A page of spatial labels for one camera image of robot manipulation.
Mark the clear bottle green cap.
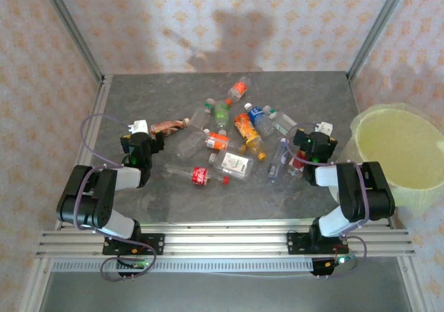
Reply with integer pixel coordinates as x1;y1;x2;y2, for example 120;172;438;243
189;98;216;129

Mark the aluminium frame post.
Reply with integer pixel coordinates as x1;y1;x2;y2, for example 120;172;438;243
346;0;413;80
37;0;105;84

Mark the aluminium front rail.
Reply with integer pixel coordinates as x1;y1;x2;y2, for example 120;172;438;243
36;221;416;258

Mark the aluminium frame leg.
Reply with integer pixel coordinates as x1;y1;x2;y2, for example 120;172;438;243
19;256;53;312
398;256;429;312

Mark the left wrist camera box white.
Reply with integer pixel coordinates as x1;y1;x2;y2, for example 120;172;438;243
127;119;150;135

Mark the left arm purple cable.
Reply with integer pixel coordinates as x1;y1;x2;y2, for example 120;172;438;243
74;113;156;282

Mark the grey metal lower panel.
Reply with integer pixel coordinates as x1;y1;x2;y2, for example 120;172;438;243
40;272;413;312

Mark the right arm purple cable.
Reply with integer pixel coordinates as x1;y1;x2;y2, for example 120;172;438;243
286;123;368;279

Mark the slotted grey cable duct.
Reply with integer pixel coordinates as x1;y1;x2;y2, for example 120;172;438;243
51;259;313;273

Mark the blue label bottle white cap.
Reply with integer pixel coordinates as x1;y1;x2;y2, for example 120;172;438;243
243;103;277;138

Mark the pale yellow bin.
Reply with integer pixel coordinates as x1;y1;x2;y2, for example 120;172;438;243
349;103;444;218

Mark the orange juice bottle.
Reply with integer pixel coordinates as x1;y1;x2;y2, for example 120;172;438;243
233;112;268;162

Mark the clear bottle orange cap label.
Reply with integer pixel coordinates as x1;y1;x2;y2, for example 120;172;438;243
223;76;253;107

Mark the clear bottle green white label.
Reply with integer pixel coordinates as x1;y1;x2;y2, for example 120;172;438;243
262;105;300;136

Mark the pale blue water bottle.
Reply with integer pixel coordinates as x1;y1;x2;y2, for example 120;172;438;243
266;137;291;184

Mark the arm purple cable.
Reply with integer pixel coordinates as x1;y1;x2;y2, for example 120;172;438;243
74;113;156;282
286;123;368;279

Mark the aluminium side rail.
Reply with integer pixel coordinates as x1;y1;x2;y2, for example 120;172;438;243
55;75;114;230

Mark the flat clear bottle white label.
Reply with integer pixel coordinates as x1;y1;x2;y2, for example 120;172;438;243
207;151;257;182

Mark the crushed brown bottle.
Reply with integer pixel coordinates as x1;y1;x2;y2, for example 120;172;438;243
149;117;191;138

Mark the clear bottle red cola label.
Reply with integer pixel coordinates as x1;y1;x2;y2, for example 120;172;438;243
164;163;230;188

